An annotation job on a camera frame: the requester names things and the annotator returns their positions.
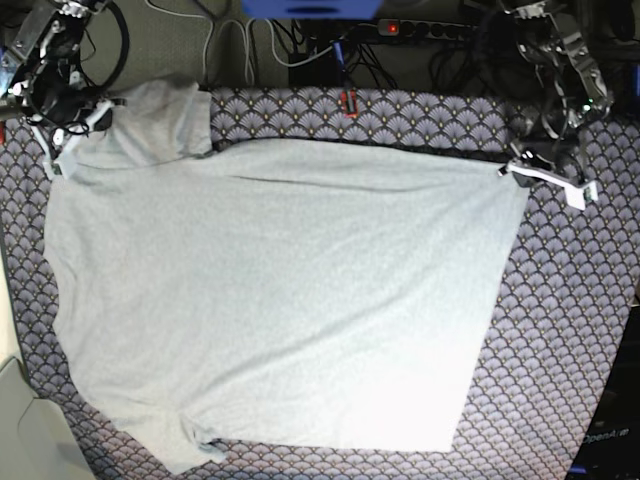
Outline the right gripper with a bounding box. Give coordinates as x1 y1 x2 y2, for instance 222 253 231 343
9 74 127 137

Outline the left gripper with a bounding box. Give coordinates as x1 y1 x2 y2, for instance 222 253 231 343
497 107 608 188

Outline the light grey T-shirt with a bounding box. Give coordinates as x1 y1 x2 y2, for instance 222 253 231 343
44 81 528 474

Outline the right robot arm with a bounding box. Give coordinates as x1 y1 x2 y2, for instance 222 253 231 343
1 1 130 136

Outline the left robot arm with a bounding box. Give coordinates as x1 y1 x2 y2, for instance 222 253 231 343
474 1 614 189

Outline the fan-patterned grey tablecloth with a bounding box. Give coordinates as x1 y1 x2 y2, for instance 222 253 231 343
1 87 639 479

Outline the red black clamp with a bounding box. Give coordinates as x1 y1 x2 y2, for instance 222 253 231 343
341 89 359 118

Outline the black power strip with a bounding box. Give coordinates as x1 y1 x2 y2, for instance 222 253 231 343
376 19 476 44

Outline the black box under table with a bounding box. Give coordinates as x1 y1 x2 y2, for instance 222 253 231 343
288 51 341 87

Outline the white plastic bin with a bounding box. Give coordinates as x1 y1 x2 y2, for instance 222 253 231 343
1 357 94 479

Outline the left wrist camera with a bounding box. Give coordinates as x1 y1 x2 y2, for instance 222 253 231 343
564 180 599 211

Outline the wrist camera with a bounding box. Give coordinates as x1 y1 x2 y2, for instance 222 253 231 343
43 152 79 181
564 180 599 211

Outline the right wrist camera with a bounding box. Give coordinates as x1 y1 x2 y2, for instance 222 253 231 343
43 152 79 181

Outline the white cable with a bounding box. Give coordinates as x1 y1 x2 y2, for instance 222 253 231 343
145 0 217 81

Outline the blue mount plate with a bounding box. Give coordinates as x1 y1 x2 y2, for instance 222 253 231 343
242 0 383 20

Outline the black OpenArm base plate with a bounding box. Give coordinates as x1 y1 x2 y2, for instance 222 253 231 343
566 306 639 479

